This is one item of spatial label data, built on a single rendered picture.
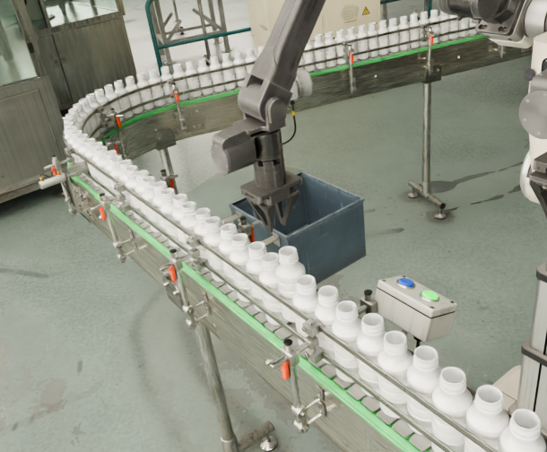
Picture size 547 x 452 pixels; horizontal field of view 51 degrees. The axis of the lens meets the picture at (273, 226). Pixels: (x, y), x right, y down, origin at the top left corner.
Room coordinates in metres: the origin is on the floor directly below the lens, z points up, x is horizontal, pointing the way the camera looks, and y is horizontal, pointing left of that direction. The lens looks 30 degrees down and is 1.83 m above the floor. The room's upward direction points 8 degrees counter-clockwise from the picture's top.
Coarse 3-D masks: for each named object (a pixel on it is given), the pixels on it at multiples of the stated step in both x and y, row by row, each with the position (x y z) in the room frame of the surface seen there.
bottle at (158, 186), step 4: (156, 184) 1.46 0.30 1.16; (160, 184) 1.47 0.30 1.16; (164, 184) 1.47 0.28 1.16; (156, 188) 1.44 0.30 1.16; (160, 188) 1.44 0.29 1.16; (164, 188) 1.44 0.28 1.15; (156, 192) 1.44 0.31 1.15; (160, 192) 1.44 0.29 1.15; (156, 196) 1.44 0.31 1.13; (160, 196) 1.44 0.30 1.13; (152, 200) 1.45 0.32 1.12; (156, 200) 1.44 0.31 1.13; (160, 200) 1.43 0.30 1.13; (156, 204) 1.43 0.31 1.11; (160, 204) 1.42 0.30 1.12; (160, 208) 1.43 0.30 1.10; (160, 216) 1.43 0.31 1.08; (160, 220) 1.43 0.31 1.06; (160, 224) 1.44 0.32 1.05; (164, 228) 1.43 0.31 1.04; (164, 236) 1.43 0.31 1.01
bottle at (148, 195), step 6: (144, 180) 1.51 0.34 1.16; (150, 180) 1.52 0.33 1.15; (144, 186) 1.48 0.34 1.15; (150, 186) 1.48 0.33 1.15; (144, 192) 1.49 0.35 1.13; (150, 192) 1.48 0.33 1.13; (144, 198) 1.48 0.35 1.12; (150, 198) 1.47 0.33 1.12; (144, 204) 1.48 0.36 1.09; (150, 210) 1.47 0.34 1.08; (150, 216) 1.48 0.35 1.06; (156, 216) 1.47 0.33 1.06; (156, 222) 1.47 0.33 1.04
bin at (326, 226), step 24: (312, 192) 1.81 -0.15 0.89; (336, 192) 1.70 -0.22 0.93; (240, 216) 1.63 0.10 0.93; (312, 216) 1.82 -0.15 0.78; (336, 216) 1.53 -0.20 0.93; (360, 216) 1.59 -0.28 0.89; (264, 240) 1.46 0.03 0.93; (288, 240) 1.43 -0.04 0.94; (312, 240) 1.48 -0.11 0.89; (336, 240) 1.53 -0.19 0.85; (360, 240) 1.59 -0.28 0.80; (312, 264) 1.47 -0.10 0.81; (336, 264) 1.53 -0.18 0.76
